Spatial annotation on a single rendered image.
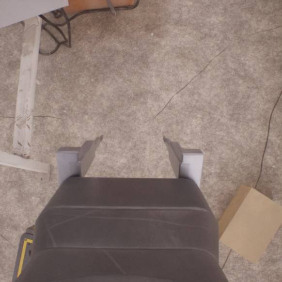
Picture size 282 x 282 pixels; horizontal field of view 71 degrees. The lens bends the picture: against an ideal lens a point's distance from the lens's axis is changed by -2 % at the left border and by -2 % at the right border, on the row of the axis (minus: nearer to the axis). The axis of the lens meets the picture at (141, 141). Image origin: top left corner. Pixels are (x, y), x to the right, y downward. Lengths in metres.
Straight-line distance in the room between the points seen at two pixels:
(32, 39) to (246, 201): 1.37
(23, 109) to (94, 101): 0.39
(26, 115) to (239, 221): 1.17
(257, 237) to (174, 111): 0.76
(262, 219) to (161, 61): 1.01
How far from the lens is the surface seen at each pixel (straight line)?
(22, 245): 1.09
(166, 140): 0.15
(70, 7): 1.60
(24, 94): 1.20
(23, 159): 1.15
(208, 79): 1.29
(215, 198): 1.22
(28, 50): 1.29
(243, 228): 1.14
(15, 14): 0.76
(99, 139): 0.15
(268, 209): 1.16
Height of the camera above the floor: 1.16
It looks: 82 degrees down
